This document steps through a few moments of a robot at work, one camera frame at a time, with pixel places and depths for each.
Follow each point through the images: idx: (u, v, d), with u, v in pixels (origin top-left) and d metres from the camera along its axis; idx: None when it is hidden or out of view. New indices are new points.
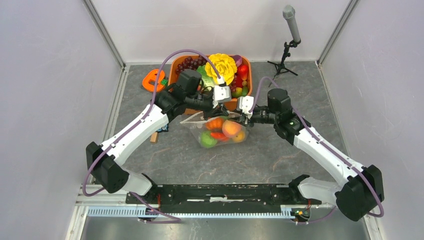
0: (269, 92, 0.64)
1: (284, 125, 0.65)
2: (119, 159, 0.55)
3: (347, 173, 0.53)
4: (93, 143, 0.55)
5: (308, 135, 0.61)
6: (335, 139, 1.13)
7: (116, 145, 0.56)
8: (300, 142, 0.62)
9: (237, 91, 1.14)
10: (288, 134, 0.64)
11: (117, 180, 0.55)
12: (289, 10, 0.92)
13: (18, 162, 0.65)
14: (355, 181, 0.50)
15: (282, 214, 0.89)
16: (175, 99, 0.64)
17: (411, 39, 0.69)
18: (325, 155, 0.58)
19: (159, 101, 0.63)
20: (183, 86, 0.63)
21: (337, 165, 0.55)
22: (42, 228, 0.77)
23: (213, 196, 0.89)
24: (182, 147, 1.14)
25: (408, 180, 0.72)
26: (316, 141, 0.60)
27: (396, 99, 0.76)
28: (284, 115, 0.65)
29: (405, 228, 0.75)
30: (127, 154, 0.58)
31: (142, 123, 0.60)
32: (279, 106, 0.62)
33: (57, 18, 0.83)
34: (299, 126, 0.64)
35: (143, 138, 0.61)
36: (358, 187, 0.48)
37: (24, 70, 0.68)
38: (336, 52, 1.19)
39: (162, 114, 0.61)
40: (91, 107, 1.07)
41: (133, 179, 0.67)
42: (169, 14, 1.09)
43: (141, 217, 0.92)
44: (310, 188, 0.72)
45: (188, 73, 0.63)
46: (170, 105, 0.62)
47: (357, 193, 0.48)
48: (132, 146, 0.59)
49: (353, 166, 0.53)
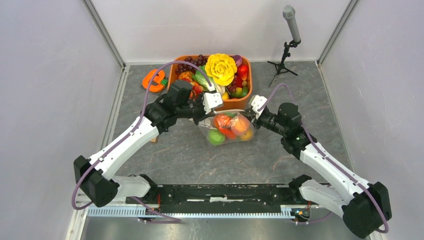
0: (281, 106, 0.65)
1: (291, 140, 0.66)
2: (107, 174, 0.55)
3: (352, 189, 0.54)
4: (81, 157, 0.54)
5: (314, 150, 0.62)
6: (335, 139, 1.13)
7: (104, 159, 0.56)
8: (306, 158, 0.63)
9: (237, 92, 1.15)
10: (294, 149, 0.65)
11: (106, 194, 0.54)
12: (289, 10, 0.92)
13: (17, 163, 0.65)
14: (361, 198, 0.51)
15: (283, 214, 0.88)
16: (166, 110, 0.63)
17: (412, 39, 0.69)
18: (331, 170, 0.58)
19: (149, 113, 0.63)
20: (173, 98, 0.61)
21: (343, 181, 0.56)
22: (42, 228, 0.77)
23: (213, 196, 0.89)
24: (182, 148, 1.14)
25: (408, 180, 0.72)
26: (322, 156, 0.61)
27: (396, 99, 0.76)
28: (292, 130, 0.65)
29: (405, 229, 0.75)
30: (116, 168, 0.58)
31: (131, 136, 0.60)
32: (289, 122, 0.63)
33: (56, 18, 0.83)
34: (305, 141, 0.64)
35: (132, 150, 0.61)
36: (364, 203, 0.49)
37: (25, 70, 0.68)
38: (335, 52, 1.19)
39: (152, 126, 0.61)
40: (91, 107, 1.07)
41: (126, 187, 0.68)
42: (169, 14, 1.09)
43: (141, 217, 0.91)
44: (314, 192, 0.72)
45: (178, 84, 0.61)
46: (160, 117, 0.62)
47: (363, 209, 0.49)
48: (120, 160, 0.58)
49: (358, 182, 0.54)
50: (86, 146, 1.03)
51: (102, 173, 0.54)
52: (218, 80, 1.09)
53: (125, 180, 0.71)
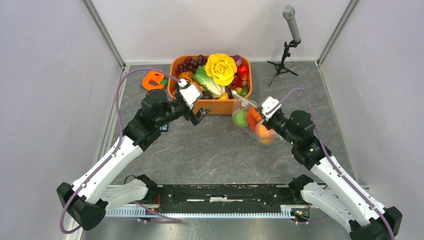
0: (292, 115, 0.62)
1: (302, 151, 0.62)
2: (91, 198, 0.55)
3: (369, 214, 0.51)
4: (64, 184, 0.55)
5: (329, 166, 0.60)
6: (335, 139, 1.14)
7: (86, 184, 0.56)
8: (319, 172, 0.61)
9: (237, 91, 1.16)
10: (306, 160, 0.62)
11: (92, 218, 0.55)
12: (289, 10, 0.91)
13: (16, 164, 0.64)
14: (377, 224, 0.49)
15: (282, 214, 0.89)
16: (146, 127, 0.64)
17: (412, 39, 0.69)
18: (347, 190, 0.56)
19: (130, 131, 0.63)
20: (149, 115, 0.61)
21: (359, 204, 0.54)
22: (42, 228, 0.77)
23: (213, 196, 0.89)
24: (182, 148, 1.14)
25: (408, 181, 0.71)
26: (337, 174, 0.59)
27: (396, 98, 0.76)
28: (304, 141, 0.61)
29: (406, 230, 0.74)
30: (101, 191, 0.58)
31: (113, 157, 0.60)
32: (302, 131, 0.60)
33: (56, 18, 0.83)
34: (318, 153, 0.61)
35: (116, 171, 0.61)
36: (380, 230, 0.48)
37: (24, 70, 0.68)
38: (335, 52, 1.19)
39: (134, 145, 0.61)
40: (91, 107, 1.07)
41: (118, 199, 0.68)
42: (168, 14, 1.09)
43: (141, 217, 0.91)
44: (316, 199, 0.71)
45: (149, 99, 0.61)
46: (142, 136, 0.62)
47: (378, 236, 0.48)
48: (104, 182, 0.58)
49: (375, 207, 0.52)
50: (86, 146, 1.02)
51: (86, 199, 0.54)
52: (218, 80, 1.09)
53: (116, 192, 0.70)
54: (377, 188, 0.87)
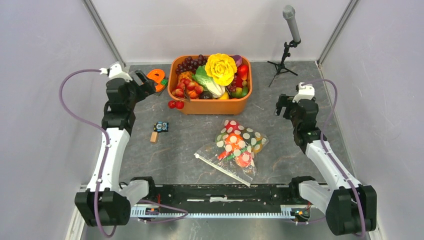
0: (302, 101, 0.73)
1: (302, 133, 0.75)
2: (113, 187, 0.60)
3: (340, 183, 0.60)
4: (80, 194, 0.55)
5: (320, 146, 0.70)
6: (335, 139, 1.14)
7: (102, 179, 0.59)
8: (310, 150, 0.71)
9: (237, 91, 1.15)
10: (302, 142, 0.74)
11: (123, 210, 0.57)
12: (289, 10, 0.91)
13: (15, 163, 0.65)
14: (345, 193, 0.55)
15: (282, 214, 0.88)
16: (120, 113, 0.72)
17: (411, 39, 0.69)
18: (329, 165, 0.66)
19: (109, 124, 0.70)
20: (117, 101, 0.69)
21: (335, 175, 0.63)
22: (42, 227, 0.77)
23: (213, 196, 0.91)
24: (181, 148, 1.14)
25: (408, 180, 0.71)
26: (324, 151, 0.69)
27: (396, 98, 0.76)
28: (305, 125, 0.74)
29: (405, 229, 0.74)
30: (116, 178, 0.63)
31: (110, 147, 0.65)
32: (303, 115, 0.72)
33: (56, 18, 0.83)
34: (315, 137, 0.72)
35: (119, 158, 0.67)
36: (347, 200, 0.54)
37: (24, 70, 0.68)
38: (335, 52, 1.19)
39: (120, 130, 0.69)
40: (91, 107, 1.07)
41: (131, 194, 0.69)
42: (168, 14, 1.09)
43: (141, 217, 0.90)
44: (309, 189, 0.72)
45: (110, 88, 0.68)
46: (123, 120, 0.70)
47: (343, 204, 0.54)
48: (115, 171, 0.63)
49: (348, 179, 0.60)
50: (85, 146, 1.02)
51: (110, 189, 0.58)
52: (218, 80, 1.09)
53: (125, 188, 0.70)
54: (376, 187, 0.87)
